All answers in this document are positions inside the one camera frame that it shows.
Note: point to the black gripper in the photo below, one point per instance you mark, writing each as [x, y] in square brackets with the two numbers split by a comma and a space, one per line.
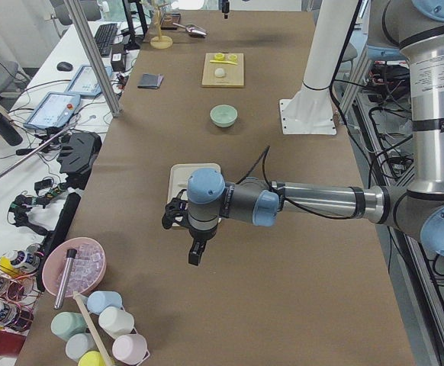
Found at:
[201, 236]

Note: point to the white steamed bun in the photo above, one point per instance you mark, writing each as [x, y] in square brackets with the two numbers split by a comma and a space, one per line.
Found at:
[219, 73]

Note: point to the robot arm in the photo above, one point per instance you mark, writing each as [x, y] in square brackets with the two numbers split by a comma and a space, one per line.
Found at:
[413, 30]

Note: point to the pink bowl with ice cubes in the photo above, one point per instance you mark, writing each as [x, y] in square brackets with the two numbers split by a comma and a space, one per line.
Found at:
[88, 268]

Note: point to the mint green bowl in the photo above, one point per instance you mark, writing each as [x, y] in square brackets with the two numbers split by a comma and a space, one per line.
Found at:
[223, 115]

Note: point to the cream rabbit tray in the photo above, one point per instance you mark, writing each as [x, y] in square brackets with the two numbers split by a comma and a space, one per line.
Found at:
[178, 183]

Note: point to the white cup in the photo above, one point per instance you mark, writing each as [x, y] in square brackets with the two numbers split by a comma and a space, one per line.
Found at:
[116, 322]

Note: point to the light blue cup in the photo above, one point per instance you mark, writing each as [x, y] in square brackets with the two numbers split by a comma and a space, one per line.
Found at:
[98, 301]

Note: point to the pink cup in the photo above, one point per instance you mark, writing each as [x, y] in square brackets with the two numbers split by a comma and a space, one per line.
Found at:
[130, 348]

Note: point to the metal tube with black cap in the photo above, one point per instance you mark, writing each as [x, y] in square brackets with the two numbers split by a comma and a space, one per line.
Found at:
[61, 293]

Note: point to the wooden stick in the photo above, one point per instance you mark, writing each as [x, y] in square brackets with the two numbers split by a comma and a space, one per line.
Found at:
[91, 326]

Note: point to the black plastic device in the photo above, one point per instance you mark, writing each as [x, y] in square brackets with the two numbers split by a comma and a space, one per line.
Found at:
[77, 155]

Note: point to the mint green cup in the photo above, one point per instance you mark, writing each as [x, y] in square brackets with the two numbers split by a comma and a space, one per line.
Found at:
[67, 324]

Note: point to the yellow cup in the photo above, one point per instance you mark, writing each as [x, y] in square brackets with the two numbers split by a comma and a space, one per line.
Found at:
[91, 358]

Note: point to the grey cup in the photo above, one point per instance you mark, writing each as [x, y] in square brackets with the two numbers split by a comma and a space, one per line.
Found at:
[78, 345]

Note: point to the grey folded cloth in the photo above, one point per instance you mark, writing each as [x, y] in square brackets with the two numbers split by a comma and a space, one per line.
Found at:
[150, 81]

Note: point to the bamboo cutting board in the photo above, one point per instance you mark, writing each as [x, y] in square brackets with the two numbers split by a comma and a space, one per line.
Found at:
[235, 75]

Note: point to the yellow plastic knife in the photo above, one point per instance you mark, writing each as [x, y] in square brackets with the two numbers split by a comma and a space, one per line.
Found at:
[227, 62]

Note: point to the near teach pendant tablet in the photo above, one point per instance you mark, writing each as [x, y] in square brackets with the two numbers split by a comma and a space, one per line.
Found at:
[55, 110]

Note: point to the teach pendant tablet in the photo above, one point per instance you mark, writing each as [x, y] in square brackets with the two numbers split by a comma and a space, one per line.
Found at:
[55, 110]
[84, 83]

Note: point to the far teach pendant tablet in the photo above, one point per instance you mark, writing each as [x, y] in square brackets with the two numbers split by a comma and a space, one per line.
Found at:
[84, 83]

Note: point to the wooden mug tree stand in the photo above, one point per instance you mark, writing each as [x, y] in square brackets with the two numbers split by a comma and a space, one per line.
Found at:
[160, 41]

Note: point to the metal scoop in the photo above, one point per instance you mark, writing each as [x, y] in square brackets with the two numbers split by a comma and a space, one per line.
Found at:
[193, 30]

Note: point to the black computer mouse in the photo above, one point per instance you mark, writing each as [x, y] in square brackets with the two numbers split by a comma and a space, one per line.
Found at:
[64, 66]

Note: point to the dark wooden tray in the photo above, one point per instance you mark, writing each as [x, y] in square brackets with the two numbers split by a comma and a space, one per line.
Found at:
[169, 21]

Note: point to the black keyboard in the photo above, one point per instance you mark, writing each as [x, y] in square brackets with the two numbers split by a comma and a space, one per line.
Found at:
[104, 37]

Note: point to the black water bottle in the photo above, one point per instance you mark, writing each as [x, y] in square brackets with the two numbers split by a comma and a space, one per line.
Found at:
[8, 133]

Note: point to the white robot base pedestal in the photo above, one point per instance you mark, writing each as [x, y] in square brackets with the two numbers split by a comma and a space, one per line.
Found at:
[310, 111]

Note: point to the aluminium frame post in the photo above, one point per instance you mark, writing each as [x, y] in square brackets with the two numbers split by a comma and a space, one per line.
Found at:
[86, 38]

